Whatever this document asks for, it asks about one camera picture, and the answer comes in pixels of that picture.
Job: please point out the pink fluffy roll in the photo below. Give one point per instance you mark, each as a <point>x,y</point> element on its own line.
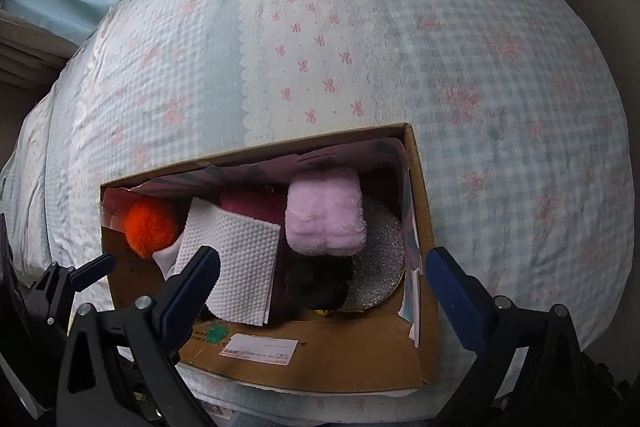
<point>324,213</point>

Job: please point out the orange fluffy pompom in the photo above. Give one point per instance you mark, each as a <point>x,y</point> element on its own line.
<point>151,225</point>

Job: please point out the silver glitter yellow sponge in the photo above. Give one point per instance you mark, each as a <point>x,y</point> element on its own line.
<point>380,266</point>

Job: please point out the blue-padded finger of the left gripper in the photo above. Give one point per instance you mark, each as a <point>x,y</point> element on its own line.
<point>50,299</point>

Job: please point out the brown left curtain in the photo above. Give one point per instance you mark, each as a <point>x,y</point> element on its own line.
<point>31,57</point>

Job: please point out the magenta pouch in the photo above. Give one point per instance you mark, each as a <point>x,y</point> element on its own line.
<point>261,205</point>

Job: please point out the white paper towel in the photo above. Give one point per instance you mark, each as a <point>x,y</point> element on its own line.
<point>247,250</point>

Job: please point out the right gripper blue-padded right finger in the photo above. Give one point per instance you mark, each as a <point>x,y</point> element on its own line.
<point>526,368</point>

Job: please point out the black scrunchie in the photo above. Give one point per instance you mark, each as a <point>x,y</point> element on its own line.
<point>319,283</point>

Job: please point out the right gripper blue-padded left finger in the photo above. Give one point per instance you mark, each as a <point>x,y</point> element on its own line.
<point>119,367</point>

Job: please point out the cardboard box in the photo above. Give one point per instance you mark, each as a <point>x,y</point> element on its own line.
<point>392,347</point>

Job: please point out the grey cleaning cloth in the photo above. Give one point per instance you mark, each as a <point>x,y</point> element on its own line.
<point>166,258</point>

